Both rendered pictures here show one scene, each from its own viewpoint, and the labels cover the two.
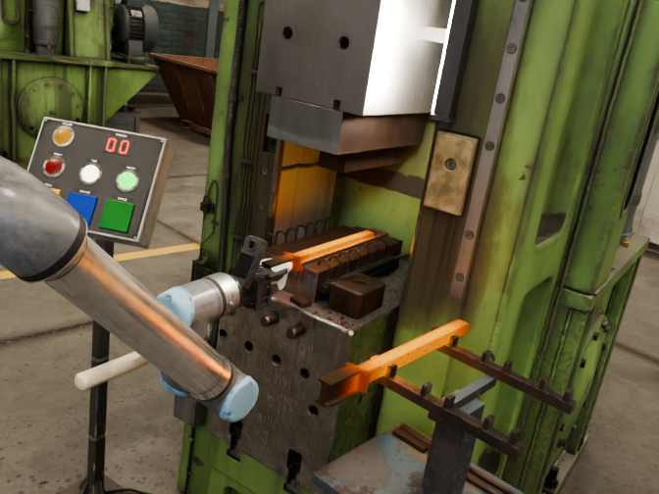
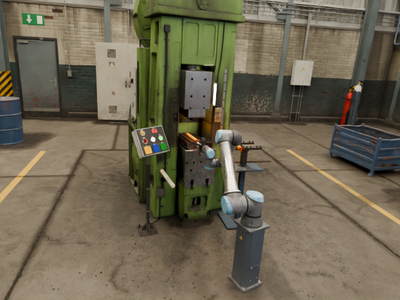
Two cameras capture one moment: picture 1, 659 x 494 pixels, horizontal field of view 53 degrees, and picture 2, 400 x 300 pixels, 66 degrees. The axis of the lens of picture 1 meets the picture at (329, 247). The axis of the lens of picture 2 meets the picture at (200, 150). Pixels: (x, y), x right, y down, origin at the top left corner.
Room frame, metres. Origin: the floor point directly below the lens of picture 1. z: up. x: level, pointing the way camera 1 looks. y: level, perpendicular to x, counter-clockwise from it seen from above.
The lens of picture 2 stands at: (-0.50, 2.78, 1.93)
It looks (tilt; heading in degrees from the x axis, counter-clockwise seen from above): 17 degrees down; 306
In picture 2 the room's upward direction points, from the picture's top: 3 degrees clockwise
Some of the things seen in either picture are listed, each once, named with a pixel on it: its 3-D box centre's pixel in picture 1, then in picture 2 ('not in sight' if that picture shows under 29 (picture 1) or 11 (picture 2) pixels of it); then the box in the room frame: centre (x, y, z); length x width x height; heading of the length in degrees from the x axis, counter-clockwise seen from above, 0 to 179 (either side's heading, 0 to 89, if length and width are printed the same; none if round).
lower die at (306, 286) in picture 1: (330, 256); (188, 140); (1.68, -0.01, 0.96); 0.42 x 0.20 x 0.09; 149
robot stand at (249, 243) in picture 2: not in sight; (247, 252); (0.47, 0.62, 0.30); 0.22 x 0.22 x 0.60; 68
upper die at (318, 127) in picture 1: (352, 122); (190, 109); (1.68, -0.01, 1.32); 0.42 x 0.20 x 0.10; 149
